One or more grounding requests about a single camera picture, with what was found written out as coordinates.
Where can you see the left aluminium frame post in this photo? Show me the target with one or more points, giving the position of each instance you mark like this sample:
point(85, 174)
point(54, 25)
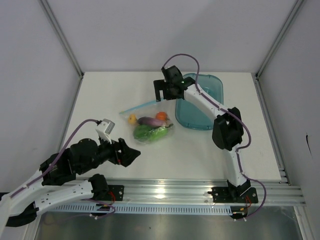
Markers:
point(53, 21)

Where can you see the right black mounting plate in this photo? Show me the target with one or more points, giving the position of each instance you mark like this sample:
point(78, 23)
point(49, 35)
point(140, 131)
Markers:
point(227, 196)

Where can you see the black mounting plate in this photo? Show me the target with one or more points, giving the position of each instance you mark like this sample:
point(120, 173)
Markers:
point(116, 193)
point(227, 196)

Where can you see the yellow lemon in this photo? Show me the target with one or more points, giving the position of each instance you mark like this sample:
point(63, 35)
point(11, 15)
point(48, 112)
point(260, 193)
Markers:
point(132, 119)

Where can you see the aluminium frame post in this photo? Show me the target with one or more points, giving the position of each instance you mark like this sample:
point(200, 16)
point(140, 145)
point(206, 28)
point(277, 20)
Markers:
point(284, 29)
point(53, 21)

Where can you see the dark green chili pepper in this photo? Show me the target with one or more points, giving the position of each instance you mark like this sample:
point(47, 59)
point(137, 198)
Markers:
point(167, 126)

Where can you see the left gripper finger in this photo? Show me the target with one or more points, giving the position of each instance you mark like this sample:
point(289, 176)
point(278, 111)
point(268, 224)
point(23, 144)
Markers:
point(127, 151)
point(127, 157)

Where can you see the green cucumber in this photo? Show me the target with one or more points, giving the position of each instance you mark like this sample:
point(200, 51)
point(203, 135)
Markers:
point(156, 134)

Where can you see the orange tomato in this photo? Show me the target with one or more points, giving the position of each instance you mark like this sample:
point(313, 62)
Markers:
point(161, 116)

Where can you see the right aluminium frame post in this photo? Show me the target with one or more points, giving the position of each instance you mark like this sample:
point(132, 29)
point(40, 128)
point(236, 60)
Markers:
point(284, 29)

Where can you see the clear zip top bag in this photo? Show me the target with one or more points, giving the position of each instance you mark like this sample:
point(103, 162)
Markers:
point(149, 109)

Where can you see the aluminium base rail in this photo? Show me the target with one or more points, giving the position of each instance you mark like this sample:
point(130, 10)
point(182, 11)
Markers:
point(195, 192)

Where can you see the green bell pepper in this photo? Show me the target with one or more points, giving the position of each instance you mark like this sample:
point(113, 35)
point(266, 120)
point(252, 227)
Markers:
point(142, 132)

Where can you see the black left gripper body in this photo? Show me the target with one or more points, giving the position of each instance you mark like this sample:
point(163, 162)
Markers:
point(107, 151)

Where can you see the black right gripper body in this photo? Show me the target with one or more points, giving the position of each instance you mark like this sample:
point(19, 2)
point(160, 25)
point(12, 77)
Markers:
point(168, 93)

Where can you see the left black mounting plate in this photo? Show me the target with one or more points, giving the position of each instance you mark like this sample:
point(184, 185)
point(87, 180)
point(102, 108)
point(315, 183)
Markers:
point(116, 193)

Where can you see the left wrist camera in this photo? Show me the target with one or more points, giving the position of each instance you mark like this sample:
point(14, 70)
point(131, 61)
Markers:
point(104, 129)

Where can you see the teal plastic tub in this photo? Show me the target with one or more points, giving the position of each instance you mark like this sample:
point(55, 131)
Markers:
point(188, 115)

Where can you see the white slotted cable duct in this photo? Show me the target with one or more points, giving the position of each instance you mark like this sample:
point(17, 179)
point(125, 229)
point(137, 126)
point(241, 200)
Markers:
point(166, 209)

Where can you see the purple eggplant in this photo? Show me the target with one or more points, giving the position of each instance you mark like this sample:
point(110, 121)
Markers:
point(150, 121)

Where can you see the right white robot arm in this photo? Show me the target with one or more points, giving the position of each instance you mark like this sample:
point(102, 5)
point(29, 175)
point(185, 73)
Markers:
point(227, 133)

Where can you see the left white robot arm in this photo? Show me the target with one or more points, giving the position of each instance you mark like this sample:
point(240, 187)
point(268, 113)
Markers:
point(21, 207)

